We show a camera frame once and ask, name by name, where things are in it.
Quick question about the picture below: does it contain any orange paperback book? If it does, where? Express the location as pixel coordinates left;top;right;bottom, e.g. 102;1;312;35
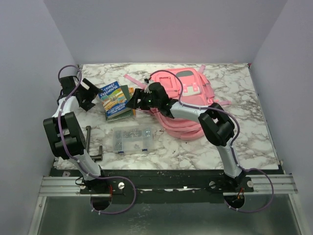
128;87;134;97

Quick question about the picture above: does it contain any dark green hardcover book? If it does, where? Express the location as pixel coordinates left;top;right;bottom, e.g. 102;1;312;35
106;85;135;122

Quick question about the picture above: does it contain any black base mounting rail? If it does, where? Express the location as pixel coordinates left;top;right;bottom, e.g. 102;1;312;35
49;169;253;209

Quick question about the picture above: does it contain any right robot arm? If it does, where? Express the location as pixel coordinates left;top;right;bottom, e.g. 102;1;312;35
126;82;245;192

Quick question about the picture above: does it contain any blue treehouse paperback book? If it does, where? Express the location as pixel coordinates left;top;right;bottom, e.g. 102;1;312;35
98;81;126;116

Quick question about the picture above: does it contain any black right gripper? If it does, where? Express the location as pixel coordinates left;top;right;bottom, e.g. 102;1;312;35
125;89;160;112

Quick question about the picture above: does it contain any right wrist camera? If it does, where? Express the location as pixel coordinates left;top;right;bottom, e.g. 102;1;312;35
144;83;152;94

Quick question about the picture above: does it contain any clear plastic screw organizer box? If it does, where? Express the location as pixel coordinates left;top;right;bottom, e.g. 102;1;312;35
112;125;154;154

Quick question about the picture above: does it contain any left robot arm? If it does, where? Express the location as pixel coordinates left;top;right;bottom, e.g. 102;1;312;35
43;76;109;193

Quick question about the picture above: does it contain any pink student backpack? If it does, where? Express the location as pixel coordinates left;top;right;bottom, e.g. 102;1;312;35
124;65;230;141

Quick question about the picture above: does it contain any black metal clamp bracket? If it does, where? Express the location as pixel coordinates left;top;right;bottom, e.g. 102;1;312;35
85;125;103;162

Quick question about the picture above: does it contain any aluminium extrusion rail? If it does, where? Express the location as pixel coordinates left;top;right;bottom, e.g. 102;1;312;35
39;177;80;197

